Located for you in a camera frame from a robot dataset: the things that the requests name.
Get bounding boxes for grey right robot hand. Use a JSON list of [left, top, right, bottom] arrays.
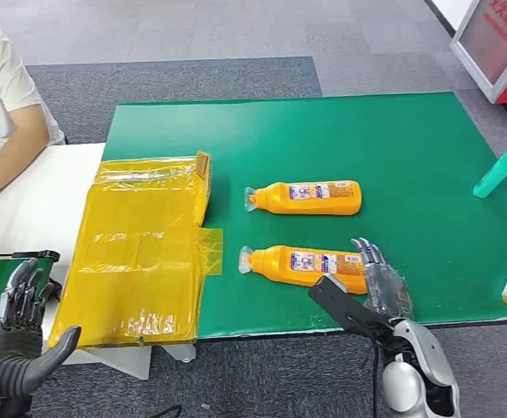
[[351, 237, 414, 322]]

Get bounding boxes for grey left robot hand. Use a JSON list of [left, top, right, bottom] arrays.
[[0, 259, 82, 401]]

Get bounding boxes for orange bottle with clear cap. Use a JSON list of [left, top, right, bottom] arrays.
[[238, 245, 368, 296], [244, 180, 363, 217]]

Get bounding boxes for teal plastic bottle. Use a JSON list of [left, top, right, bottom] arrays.
[[473, 143, 507, 200]]

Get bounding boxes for green table mat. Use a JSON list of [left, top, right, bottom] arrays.
[[102, 91, 507, 340]]

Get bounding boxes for yellow plastic wrapped cardboard box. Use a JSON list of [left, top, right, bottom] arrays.
[[48, 152, 224, 349]]

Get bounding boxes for red and white sign stand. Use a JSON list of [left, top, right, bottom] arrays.
[[449, 0, 507, 105]]

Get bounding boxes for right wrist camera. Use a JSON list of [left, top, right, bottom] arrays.
[[307, 274, 395, 342]]

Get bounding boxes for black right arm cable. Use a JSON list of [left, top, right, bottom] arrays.
[[368, 337, 382, 418]]

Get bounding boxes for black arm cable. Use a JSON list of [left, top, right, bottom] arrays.
[[368, 337, 382, 418], [148, 404, 183, 418]]

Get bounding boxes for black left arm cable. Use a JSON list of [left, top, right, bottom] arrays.
[[148, 404, 183, 418]]

